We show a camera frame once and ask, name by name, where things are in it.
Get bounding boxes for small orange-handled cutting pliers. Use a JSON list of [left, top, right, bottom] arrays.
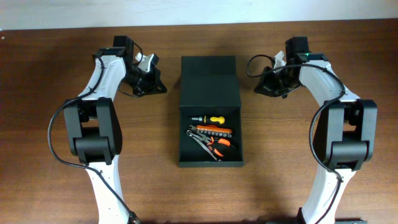
[[188, 125, 198, 132]]

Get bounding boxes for orange black long-nose pliers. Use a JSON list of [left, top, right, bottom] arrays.
[[197, 134, 236, 161]]

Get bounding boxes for orange socket bit rail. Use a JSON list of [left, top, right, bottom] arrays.
[[195, 125, 233, 138]]

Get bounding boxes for left black camera cable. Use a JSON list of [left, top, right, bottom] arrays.
[[47, 42, 144, 224]]

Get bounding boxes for yellow black screwdriver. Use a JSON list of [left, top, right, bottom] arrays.
[[190, 115, 225, 124]]

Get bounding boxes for right black camera cable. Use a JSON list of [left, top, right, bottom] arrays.
[[246, 54, 346, 224]]

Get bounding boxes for dark green box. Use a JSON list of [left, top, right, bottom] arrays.
[[178, 56, 244, 167]]

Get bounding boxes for silver metal wrench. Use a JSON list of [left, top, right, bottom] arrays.
[[186, 130, 221, 162]]

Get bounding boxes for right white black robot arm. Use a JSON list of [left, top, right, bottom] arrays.
[[254, 36, 377, 224]]

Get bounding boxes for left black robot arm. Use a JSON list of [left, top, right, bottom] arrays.
[[61, 35, 167, 223]]

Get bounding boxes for black camera cable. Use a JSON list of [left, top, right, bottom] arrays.
[[47, 42, 144, 224], [246, 54, 346, 224]]

